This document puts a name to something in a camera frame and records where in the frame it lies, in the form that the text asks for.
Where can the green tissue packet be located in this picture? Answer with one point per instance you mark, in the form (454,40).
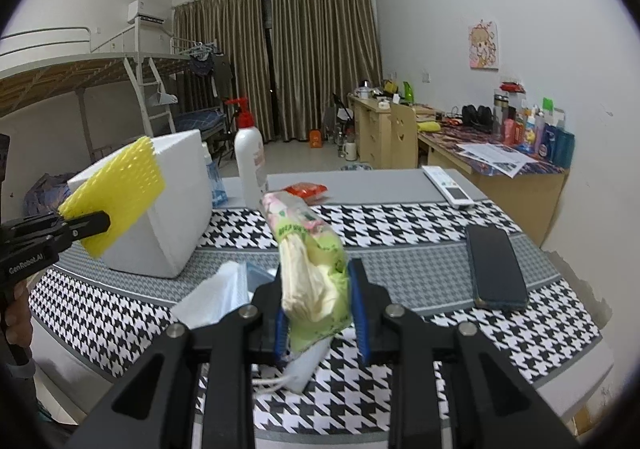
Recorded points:
(313,269)

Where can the white air conditioner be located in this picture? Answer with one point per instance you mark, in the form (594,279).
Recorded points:
(139,10)

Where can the houndstooth table cloth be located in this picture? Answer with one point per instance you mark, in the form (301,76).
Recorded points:
(91,322)

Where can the printed paper sheet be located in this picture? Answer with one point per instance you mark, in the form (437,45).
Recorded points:
(504,159)

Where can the white metal bunk bed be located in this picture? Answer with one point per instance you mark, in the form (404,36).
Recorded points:
(144,54)

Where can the brown curtains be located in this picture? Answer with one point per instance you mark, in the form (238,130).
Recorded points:
(290,58)

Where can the white foam box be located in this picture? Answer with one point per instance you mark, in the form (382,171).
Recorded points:
(165,236)

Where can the red snack packet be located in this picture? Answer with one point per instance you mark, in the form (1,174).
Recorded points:
(307,191)

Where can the white pump lotion bottle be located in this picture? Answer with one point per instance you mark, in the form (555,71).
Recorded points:
(249,154)

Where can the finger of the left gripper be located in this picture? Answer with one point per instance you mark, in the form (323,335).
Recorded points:
(68,230)

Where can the black headphones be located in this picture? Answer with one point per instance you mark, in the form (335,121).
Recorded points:
(480,118)

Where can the white remote control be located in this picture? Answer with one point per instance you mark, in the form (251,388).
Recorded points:
(447,187)

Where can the anime girl wall picture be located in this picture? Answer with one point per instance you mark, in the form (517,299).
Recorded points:
(483,46)

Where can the yellow sponge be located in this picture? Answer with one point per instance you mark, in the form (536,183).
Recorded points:
(124,189)

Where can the orange floor box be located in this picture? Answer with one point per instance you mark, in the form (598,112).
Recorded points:
(315,139)

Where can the blue plaid blanket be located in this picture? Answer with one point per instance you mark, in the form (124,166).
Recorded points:
(46,194)

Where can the white paper tissue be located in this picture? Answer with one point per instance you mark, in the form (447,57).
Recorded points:
(213,298)

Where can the wooden desk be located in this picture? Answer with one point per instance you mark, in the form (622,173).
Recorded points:
(531,196)

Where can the wooden smiley chair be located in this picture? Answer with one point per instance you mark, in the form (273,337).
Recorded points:
(403,135)

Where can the black smartphone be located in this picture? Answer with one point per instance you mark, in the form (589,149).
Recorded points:
(497,279)

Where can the clear water bottle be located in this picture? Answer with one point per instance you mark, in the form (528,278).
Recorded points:
(219,194)

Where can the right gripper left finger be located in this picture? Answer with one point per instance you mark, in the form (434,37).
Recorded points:
(192,381)

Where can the person's left hand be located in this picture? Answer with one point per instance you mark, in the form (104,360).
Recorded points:
(19,319)

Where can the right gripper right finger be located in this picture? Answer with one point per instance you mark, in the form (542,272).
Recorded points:
(490,404)

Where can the blue surgical face mask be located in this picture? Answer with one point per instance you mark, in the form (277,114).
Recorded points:
(252,276)

